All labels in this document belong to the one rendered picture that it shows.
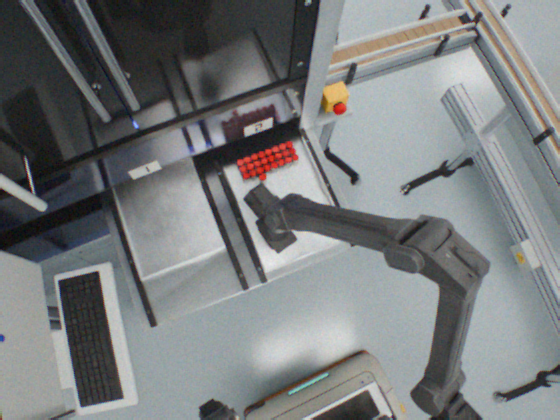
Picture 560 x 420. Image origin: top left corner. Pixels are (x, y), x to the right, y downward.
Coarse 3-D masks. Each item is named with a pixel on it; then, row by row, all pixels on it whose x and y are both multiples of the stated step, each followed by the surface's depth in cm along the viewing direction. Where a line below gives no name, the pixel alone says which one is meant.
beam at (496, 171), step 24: (456, 96) 188; (456, 120) 194; (480, 120) 186; (480, 144) 183; (480, 168) 191; (504, 168) 180; (504, 192) 179; (504, 216) 185; (528, 216) 175; (552, 264) 170; (552, 288) 168; (552, 312) 173
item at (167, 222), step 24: (168, 168) 140; (192, 168) 140; (120, 192) 138; (144, 192) 138; (168, 192) 138; (192, 192) 138; (120, 216) 132; (144, 216) 136; (168, 216) 136; (192, 216) 136; (144, 240) 134; (168, 240) 134; (192, 240) 135; (216, 240) 135; (144, 264) 132; (168, 264) 132
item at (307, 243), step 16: (304, 144) 141; (304, 160) 142; (240, 176) 140; (272, 176) 140; (288, 176) 141; (304, 176) 141; (320, 176) 137; (240, 192) 139; (272, 192) 139; (288, 192) 139; (304, 192) 139; (320, 192) 140; (240, 208) 134; (256, 240) 135; (304, 240) 136; (320, 240) 136; (336, 240) 136; (272, 256) 134; (288, 256) 134; (304, 256) 134
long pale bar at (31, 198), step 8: (0, 176) 84; (32, 176) 103; (0, 184) 85; (8, 184) 87; (16, 184) 90; (32, 184) 102; (8, 192) 89; (16, 192) 91; (24, 192) 94; (32, 192) 101; (24, 200) 95; (32, 200) 98; (40, 200) 101; (40, 208) 103
